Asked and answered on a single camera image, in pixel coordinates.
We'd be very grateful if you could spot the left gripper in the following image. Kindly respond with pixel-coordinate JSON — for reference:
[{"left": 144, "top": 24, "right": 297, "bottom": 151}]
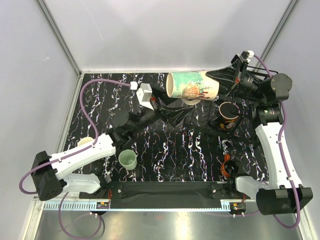
[{"left": 130, "top": 85, "right": 194, "bottom": 135}]

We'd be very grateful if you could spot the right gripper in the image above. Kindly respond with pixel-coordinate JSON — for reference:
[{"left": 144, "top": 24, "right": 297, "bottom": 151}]
[{"left": 204, "top": 59, "right": 266, "bottom": 102}]

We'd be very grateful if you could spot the beige printed mug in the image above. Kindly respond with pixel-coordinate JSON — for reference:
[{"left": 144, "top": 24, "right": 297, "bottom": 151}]
[{"left": 166, "top": 71, "right": 220, "bottom": 106}]

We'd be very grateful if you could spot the black skull mug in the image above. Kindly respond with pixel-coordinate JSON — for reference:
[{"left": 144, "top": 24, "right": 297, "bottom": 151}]
[{"left": 208, "top": 101, "right": 240, "bottom": 131}]

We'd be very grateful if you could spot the orange black mug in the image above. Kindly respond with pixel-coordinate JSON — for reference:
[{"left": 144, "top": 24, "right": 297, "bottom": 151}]
[{"left": 220, "top": 153, "right": 239, "bottom": 179}]

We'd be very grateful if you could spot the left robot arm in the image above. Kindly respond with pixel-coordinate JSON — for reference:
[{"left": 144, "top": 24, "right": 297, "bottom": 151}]
[{"left": 31, "top": 87, "right": 193, "bottom": 201}]

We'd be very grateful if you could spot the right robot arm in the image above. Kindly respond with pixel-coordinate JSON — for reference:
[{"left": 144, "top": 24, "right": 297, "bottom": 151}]
[{"left": 205, "top": 59, "right": 313, "bottom": 215}]

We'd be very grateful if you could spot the green cup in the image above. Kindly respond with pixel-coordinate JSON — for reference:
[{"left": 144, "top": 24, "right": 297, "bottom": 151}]
[{"left": 118, "top": 149, "right": 137, "bottom": 170}]

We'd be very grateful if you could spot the cream cup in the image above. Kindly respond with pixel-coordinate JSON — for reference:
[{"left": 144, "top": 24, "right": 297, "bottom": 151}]
[{"left": 77, "top": 136, "right": 94, "bottom": 147}]

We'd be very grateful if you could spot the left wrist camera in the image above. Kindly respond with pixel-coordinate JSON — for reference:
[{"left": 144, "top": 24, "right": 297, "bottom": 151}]
[{"left": 130, "top": 81, "right": 154, "bottom": 110}]

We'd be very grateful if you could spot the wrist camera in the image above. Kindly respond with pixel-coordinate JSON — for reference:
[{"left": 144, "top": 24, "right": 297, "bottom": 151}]
[
  {"left": 130, "top": 81, "right": 154, "bottom": 110},
  {"left": 231, "top": 50, "right": 255, "bottom": 64}
]

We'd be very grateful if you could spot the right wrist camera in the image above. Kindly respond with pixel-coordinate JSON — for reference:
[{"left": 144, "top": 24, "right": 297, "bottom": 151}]
[{"left": 231, "top": 50, "right": 255, "bottom": 64}]

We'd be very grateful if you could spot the black wire dish rack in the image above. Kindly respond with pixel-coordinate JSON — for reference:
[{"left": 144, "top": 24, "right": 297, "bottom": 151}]
[{"left": 183, "top": 65, "right": 280, "bottom": 147}]

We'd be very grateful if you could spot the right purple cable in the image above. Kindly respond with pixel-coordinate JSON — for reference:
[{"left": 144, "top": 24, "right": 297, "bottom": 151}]
[{"left": 252, "top": 53, "right": 302, "bottom": 230}]

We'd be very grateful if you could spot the slotted cable duct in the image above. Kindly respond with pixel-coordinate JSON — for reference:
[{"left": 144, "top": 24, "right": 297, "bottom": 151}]
[{"left": 43, "top": 199, "right": 231, "bottom": 212}]

